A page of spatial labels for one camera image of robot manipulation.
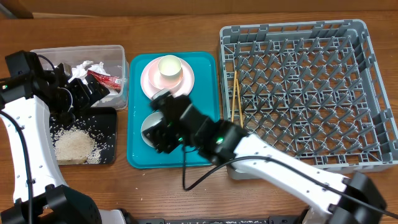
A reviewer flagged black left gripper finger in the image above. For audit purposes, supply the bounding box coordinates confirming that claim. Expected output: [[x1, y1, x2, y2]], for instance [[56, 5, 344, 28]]
[[85, 75, 109, 101], [68, 79, 90, 109]]

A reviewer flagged grey bowl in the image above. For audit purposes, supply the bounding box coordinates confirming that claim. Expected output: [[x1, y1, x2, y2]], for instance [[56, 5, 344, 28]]
[[141, 112, 163, 147]]

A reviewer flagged red sauce packet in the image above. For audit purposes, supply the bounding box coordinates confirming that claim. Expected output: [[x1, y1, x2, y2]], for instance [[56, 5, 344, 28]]
[[87, 70, 122, 91]]

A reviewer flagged cooked white rice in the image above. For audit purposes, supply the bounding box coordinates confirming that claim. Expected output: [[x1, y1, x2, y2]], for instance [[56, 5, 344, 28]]
[[50, 117, 111, 165]]

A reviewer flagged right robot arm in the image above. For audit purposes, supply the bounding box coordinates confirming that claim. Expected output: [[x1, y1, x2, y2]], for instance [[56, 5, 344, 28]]
[[143, 91, 390, 223]]

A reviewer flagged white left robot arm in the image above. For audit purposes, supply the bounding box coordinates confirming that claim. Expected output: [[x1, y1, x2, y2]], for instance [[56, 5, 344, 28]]
[[1, 59, 134, 223]]

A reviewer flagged grey dishwasher rack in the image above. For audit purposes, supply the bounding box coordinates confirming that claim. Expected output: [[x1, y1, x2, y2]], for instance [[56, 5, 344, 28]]
[[219, 19, 397, 174]]

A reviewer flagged teal plastic tray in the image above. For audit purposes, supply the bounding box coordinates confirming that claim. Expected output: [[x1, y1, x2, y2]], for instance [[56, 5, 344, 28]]
[[127, 52, 220, 169]]

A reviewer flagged clear plastic bin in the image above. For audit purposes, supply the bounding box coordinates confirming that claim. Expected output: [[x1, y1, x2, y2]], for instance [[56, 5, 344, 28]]
[[33, 45, 129, 110]]

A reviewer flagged pink plate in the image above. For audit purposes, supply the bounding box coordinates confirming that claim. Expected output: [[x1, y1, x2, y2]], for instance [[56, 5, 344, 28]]
[[141, 57, 195, 98]]

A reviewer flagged black tray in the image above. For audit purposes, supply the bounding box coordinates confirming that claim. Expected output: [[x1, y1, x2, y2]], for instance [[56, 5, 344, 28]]
[[49, 107, 118, 166]]

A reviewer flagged pink small bowl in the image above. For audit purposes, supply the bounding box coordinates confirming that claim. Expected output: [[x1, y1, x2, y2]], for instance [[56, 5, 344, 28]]
[[149, 63, 183, 90]]

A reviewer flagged white cup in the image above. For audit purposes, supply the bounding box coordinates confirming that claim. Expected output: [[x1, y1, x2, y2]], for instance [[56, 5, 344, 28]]
[[157, 55, 182, 81]]

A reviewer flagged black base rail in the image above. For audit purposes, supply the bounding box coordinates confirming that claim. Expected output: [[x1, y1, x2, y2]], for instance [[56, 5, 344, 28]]
[[136, 216, 308, 224]]

